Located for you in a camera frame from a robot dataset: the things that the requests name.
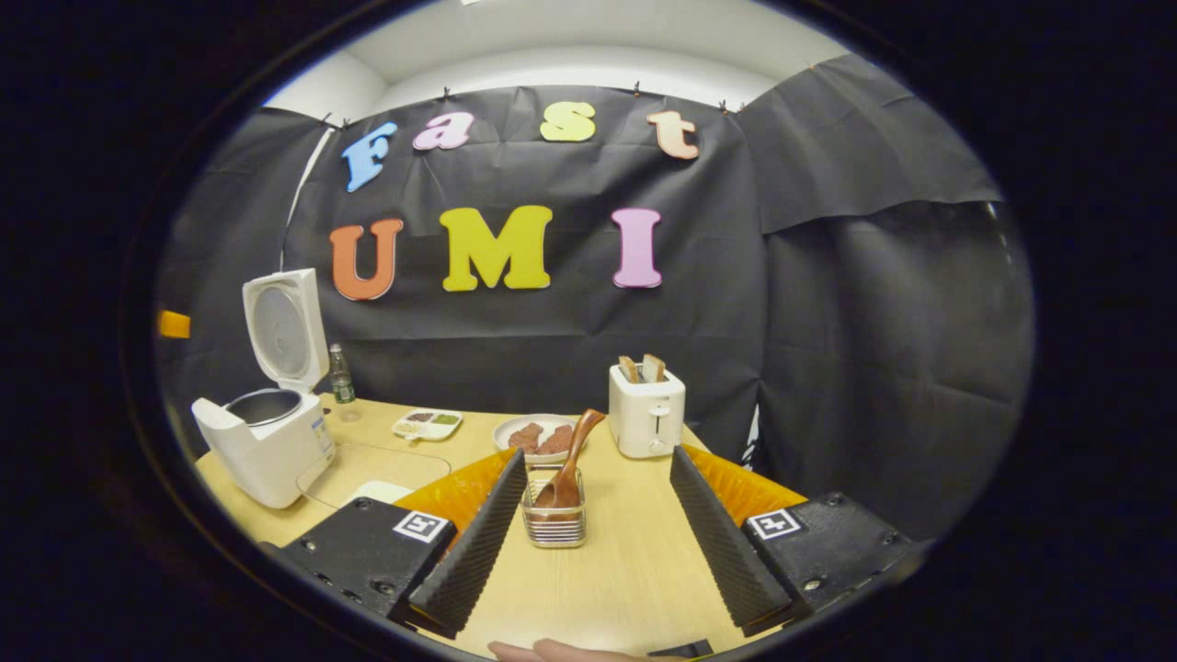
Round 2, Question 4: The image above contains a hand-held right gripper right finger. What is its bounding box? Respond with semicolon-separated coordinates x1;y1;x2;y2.
669;444;920;637

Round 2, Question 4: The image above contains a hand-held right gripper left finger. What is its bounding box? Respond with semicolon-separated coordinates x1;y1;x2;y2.
262;446;528;640

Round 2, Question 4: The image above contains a brown wooden spoon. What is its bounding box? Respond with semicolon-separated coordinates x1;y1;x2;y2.
533;409;608;509

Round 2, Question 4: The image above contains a white rice cooker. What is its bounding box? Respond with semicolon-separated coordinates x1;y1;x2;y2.
190;268;337;509

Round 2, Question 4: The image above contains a white divided condiment tray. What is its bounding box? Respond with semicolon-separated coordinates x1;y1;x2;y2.
392;408;463;443

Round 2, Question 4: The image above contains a white round plate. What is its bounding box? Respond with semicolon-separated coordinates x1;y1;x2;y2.
493;414;589;465

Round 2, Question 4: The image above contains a white toaster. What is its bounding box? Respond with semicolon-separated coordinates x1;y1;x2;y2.
609;363;687;459

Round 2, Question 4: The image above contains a clear bottle with green label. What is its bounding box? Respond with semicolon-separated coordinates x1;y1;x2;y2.
328;344;361;424

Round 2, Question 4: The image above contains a black backdrop cloth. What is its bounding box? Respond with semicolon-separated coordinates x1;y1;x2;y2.
156;53;1035;543

